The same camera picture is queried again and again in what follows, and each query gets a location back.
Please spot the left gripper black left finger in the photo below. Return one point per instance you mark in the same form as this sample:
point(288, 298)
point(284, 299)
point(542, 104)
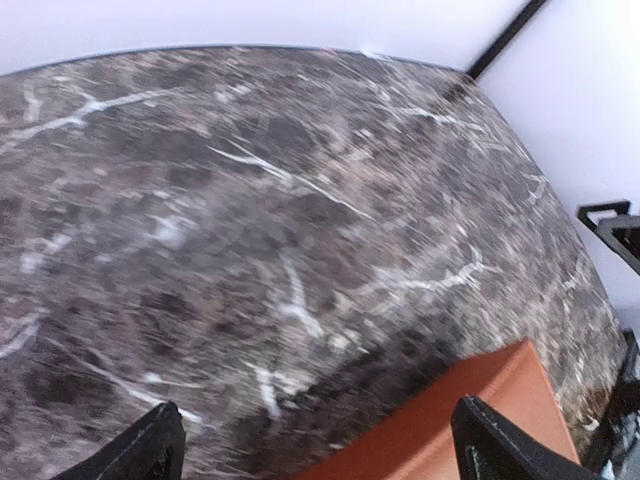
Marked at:
point(153, 447)

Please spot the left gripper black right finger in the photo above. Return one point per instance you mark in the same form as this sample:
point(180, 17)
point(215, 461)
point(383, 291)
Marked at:
point(489, 446)

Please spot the brown wooden jewelry box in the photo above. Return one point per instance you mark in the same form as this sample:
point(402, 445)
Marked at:
point(416, 442)

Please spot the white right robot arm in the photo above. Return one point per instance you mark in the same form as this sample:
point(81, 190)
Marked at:
point(619, 233)

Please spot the black right frame post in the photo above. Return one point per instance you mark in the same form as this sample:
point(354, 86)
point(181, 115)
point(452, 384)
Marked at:
point(504, 38)

